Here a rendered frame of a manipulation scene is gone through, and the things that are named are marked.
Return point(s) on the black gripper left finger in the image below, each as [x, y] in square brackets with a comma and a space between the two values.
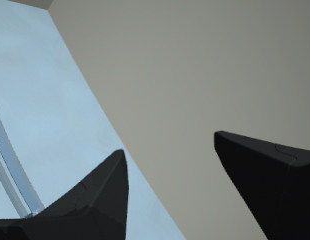
[95, 209]

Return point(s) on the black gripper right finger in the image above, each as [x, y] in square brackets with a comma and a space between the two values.
[273, 179]

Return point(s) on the low clear walls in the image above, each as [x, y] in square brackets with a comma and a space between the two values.
[13, 188]

